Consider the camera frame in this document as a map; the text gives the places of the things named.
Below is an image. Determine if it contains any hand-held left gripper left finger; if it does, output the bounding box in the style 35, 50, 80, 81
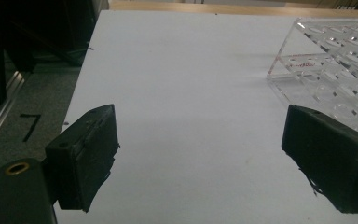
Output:
45, 104, 120, 214

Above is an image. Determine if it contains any clear acrylic tube rack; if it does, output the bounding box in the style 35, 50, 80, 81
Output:
266, 18, 358, 141

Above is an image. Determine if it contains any aluminium floor rail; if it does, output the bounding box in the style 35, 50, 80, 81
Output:
0, 70, 29, 157

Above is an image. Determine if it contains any wooden table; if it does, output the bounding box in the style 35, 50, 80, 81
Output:
108, 0, 358, 19

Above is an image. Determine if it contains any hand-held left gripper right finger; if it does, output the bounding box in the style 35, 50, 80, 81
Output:
281, 105, 358, 215

